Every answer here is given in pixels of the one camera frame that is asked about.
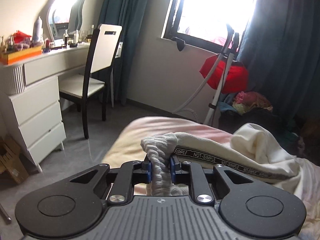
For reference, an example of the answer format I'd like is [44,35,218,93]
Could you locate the white sweatpants with black stripe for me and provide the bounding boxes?
[141,124,319,204]

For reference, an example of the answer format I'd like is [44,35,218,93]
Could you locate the pile of mixed clothes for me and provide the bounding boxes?
[218,91,299,142]

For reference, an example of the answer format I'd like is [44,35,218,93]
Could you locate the pastel tie-dye bed duvet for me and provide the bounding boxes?
[103,116,319,239]

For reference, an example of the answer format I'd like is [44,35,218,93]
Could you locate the white dressing table with drawers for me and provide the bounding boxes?
[1,43,89,172]

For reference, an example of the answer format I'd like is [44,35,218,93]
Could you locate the white garment steamer stand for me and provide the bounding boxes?
[172,25,239,125]

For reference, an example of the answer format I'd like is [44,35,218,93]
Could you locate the orange tray on dresser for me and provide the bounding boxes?
[1,46,42,65]

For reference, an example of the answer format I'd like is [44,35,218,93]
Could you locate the black and white chair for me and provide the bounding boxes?
[59,24,123,139]

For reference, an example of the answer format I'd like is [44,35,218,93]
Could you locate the right teal curtain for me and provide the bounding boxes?
[238,0,319,120]

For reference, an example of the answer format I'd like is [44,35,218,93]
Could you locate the teal curtain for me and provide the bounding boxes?
[238,0,319,120]
[98,0,148,105]

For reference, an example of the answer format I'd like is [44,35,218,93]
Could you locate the white framed vanity mirror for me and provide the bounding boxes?
[47,0,85,41]

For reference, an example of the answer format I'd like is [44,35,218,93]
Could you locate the black framed window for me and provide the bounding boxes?
[162,0,256,53]

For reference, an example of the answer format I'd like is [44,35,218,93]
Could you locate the left teal curtain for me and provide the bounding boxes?
[98,0,148,105]

